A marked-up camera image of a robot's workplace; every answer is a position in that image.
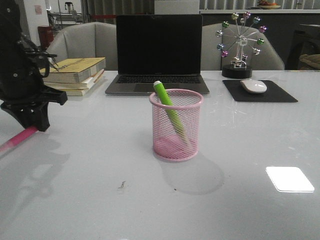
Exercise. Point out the pink wall notice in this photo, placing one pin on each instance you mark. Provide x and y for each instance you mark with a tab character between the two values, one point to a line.
38	9

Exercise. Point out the white middle book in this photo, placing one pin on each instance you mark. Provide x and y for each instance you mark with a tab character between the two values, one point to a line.
86	84

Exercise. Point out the yellow-edged bottom book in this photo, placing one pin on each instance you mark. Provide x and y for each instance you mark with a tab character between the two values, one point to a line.
79	92

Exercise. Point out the green highlighter pen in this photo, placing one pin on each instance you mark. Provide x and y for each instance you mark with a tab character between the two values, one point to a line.
166	100

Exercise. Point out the black mouse pad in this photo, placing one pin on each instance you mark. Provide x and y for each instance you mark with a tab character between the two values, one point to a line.
273	93

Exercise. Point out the distant metal table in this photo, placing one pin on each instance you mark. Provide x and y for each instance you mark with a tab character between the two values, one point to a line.
58	20

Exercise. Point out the red barrier belt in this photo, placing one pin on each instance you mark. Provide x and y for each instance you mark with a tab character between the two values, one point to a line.
108	16

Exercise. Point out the red bin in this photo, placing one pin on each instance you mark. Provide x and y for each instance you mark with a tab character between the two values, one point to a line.
45	36

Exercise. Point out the pink highlighter pen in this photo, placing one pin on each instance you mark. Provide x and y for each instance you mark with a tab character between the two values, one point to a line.
17	139

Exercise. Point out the yellow top book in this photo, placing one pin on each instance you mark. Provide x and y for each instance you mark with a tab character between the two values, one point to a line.
75	70

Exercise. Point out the white computer mouse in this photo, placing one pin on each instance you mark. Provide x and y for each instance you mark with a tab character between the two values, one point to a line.
253	86

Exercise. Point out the pink mesh pen holder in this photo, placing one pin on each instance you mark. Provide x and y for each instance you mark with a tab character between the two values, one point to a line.
167	145

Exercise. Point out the grey open laptop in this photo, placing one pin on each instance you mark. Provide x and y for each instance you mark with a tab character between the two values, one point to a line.
158	47

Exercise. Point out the grey left armchair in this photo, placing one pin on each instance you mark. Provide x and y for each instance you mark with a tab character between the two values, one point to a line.
87	40

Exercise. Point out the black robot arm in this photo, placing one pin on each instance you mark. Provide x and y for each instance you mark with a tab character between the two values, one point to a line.
16	50

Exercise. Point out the grey curtain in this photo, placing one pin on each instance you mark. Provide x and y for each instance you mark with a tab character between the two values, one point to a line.
115	7

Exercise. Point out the ferris wheel desk ornament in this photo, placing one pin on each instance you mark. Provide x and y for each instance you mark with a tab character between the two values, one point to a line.
239	39

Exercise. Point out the grey right armchair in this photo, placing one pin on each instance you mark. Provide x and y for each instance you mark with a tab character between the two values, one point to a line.
268	59

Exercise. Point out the grey armchair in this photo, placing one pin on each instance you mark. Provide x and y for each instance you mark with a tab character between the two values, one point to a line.
87	40
268	59

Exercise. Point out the white cabinet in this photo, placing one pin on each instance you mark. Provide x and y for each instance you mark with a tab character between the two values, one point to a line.
176	7

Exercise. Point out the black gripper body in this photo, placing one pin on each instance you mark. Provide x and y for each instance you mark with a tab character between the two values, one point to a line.
26	98

